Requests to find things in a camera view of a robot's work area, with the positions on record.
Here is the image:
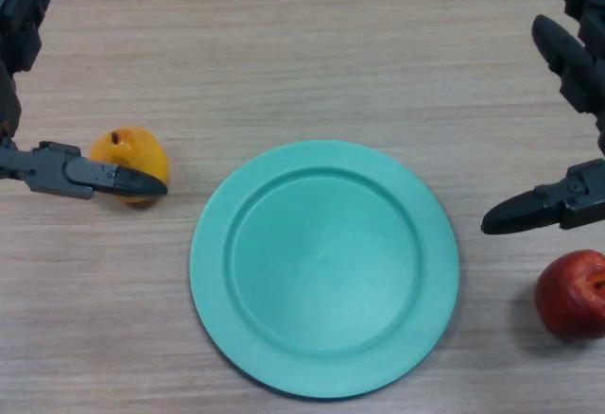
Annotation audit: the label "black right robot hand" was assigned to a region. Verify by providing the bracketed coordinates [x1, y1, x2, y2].
[481, 0, 605, 235]

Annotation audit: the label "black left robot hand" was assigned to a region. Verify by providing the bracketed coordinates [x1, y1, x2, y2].
[0, 0, 169, 201]

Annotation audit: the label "red apple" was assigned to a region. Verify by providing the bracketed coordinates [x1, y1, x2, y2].
[534, 250, 605, 340]

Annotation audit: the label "green round plate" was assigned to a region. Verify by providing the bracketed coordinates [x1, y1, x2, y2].
[188, 138, 460, 401]

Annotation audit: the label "yellow pear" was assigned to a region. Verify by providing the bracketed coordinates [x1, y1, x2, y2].
[89, 125, 170, 205]

